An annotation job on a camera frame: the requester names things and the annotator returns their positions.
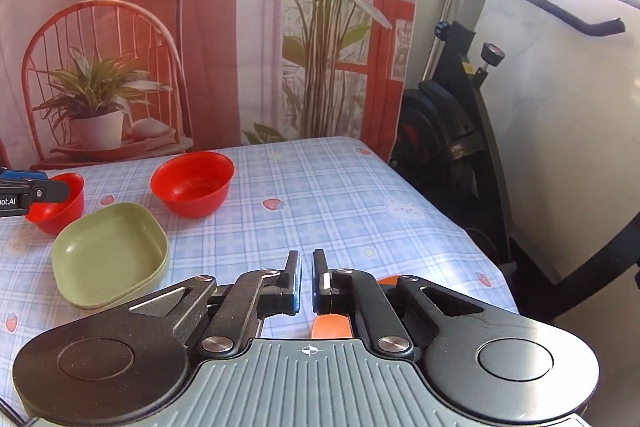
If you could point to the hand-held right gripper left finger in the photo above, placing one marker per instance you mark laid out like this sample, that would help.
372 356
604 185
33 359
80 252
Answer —
295 289

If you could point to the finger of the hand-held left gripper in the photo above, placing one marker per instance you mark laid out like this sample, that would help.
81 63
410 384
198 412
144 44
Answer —
50 193
25 174

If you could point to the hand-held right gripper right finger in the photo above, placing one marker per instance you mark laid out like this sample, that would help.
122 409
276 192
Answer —
316 289

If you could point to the small red bowl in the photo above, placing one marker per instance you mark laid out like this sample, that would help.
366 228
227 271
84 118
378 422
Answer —
52 219

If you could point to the orange plate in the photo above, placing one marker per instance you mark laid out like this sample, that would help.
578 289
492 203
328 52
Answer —
330 328

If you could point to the green square plate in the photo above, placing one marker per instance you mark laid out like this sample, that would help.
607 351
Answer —
110 252

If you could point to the large red bowl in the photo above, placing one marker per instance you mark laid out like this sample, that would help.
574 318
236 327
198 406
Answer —
192 187

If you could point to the printed backdrop cloth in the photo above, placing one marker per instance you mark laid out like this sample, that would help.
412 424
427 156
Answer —
215 57

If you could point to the black exercise bike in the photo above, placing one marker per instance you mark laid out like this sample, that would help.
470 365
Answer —
450 82

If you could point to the black curved bar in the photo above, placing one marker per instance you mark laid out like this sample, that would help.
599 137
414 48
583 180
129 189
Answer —
600 252

